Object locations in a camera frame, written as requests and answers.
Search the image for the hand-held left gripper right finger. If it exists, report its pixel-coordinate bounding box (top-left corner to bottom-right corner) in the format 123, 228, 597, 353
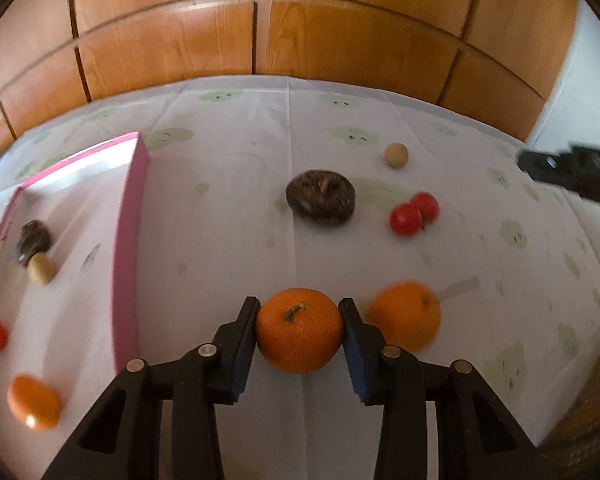
337, 297, 551, 480

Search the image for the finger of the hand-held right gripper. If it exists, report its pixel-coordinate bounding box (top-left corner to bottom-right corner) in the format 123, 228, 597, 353
517, 148, 573, 183

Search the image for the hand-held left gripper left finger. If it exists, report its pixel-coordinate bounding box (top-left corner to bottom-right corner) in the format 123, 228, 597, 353
42, 296, 261, 480

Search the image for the long-stemmed orange mandarin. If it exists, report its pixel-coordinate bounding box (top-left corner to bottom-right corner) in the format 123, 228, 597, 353
369, 276, 481, 352

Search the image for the tan longan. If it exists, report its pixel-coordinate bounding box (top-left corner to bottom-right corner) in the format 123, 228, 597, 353
27, 253, 57, 287
384, 142, 410, 169

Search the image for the dark brown water chestnut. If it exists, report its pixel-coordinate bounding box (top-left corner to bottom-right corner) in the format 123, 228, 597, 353
14, 220, 55, 266
285, 170, 356, 229

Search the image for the shallow pink box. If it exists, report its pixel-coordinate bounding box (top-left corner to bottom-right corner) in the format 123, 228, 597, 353
0, 131, 151, 480

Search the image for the orange kumquat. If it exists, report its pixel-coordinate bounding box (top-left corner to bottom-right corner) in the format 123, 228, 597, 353
7, 374, 62, 431

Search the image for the white green-printed tablecloth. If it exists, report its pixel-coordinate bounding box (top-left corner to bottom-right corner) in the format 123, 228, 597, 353
0, 74, 600, 480

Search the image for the wooden wardrobe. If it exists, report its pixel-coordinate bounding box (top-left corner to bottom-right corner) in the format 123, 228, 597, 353
0, 0, 581, 166

